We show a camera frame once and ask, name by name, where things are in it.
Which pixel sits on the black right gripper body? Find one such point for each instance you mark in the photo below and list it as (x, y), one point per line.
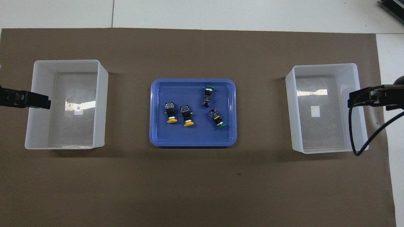
(391, 96)

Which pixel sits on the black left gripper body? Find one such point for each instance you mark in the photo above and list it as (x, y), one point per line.
(12, 98)

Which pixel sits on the yellow push button switch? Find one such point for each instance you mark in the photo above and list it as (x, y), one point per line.
(187, 115)
(170, 111)

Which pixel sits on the green push button switch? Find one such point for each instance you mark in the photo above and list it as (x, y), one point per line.
(207, 94)
(217, 118)

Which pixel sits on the translucent white plastic box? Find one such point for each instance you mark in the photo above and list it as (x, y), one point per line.
(41, 126)
(296, 132)

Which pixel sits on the white paper label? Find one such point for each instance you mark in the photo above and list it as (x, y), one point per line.
(78, 112)
(315, 112)

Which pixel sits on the black ribbed metal device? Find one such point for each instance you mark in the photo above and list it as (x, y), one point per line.
(394, 8)

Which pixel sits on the blue plastic tray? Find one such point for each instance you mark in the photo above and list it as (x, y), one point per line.
(195, 135)

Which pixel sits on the brown paper table mat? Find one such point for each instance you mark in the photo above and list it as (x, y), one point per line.
(202, 189)

